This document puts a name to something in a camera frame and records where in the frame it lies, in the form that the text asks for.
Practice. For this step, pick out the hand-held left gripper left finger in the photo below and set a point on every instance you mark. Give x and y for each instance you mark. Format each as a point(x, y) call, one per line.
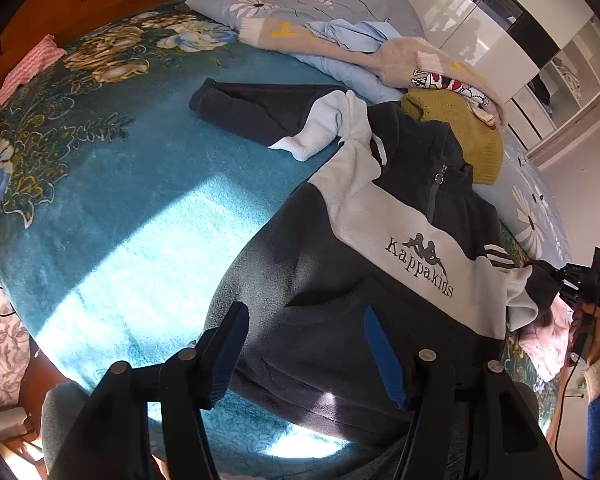
point(227, 360)

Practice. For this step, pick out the light folded clothes on shelf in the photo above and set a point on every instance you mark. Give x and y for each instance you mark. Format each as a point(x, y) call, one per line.
point(567, 72)

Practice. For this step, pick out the pink garment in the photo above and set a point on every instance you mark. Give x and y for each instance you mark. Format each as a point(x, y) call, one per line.
point(547, 340)

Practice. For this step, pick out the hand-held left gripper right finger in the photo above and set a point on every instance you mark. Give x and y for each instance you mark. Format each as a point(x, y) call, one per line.
point(385, 355)

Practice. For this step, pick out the dark grey and white fleece jacket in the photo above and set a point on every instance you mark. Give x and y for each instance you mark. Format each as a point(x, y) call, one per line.
point(380, 240)

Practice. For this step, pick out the glossy white wardrobe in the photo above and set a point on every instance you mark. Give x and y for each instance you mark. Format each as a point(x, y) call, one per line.
point(480, 10)

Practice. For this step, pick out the light blue shirt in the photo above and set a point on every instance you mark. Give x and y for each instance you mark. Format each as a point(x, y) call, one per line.
point(350, 40)

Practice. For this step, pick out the teal floral blanket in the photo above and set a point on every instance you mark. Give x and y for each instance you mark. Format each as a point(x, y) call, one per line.
point(130, 185)

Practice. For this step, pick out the black red white print garment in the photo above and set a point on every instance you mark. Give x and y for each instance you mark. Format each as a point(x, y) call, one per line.
point(445, 85)

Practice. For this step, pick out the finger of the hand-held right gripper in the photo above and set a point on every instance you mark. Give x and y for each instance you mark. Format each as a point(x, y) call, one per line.
point(570, 294)
point(555, 271)

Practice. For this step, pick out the grey clothing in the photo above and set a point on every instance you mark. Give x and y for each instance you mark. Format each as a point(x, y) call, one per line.
point(65, 420)

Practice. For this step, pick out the grey pink floral cloth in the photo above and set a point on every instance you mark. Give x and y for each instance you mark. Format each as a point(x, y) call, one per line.
point(0, 340)

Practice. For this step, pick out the mustard yellow knit sweater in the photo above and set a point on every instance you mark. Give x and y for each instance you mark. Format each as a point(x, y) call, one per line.
point(460, 130)

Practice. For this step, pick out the dark clothes on shelf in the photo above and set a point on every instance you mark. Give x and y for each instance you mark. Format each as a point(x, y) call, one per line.
point(541, 89)

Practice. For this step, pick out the white open shelf unit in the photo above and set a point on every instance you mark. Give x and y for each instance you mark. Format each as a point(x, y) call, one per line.
point(575, 85)

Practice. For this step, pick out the pink white checkered cloth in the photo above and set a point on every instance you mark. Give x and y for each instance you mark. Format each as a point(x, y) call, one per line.
point(30, 67)

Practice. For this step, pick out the beige fuzzy sweater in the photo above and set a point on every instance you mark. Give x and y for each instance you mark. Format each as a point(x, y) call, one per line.
point(370, 55)

